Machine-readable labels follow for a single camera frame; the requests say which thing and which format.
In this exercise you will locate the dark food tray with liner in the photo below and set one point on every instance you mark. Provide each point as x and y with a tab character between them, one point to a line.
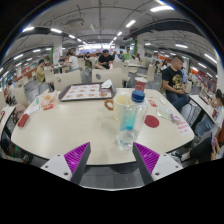
83	92

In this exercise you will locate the neighbouring beige table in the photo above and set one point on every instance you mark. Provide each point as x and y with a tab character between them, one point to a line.
201	105
5	118

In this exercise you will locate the small red sauce packet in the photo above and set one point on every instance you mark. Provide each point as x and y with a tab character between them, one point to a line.
48	107

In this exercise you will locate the clear blue-capped water bottle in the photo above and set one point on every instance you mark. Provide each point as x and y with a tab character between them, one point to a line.
131	123

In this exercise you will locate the red cardboard food box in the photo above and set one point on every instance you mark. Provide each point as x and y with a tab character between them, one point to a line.
23	120

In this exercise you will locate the person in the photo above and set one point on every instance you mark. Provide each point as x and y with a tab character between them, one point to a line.
11	90
218	111
73	62
203	150
40	72
174	80
105	60

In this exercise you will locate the small red snack packet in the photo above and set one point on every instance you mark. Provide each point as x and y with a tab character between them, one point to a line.
152	103

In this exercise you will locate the red paper cup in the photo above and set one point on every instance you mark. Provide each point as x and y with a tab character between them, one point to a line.
140	85

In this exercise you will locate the ceiling air conditioner unit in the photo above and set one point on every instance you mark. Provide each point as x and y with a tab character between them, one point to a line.
75	22

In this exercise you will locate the food wrapper with leftovers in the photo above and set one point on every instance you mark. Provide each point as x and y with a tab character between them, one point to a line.
47	98

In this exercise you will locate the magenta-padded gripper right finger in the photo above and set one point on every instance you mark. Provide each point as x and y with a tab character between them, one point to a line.
147	157

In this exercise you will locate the flat round red coaster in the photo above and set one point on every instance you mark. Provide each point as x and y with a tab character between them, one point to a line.
151	121

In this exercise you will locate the crumpled white napkin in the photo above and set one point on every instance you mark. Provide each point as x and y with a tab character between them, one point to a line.
106	84

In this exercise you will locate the ceiling light group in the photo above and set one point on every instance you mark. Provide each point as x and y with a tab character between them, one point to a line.
160	8

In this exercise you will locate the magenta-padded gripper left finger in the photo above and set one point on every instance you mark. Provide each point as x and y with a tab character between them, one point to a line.
76	157

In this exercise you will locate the beige dining chairs group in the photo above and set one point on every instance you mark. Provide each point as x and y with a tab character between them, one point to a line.
150	71

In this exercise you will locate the clear-sleeved paper card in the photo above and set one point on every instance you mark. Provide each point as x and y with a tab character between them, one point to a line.
165	112

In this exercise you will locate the white table sign red text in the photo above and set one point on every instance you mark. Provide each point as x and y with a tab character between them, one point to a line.
183	127

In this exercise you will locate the beige chair with round hole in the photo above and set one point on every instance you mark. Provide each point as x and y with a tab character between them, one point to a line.
108	76
68	80

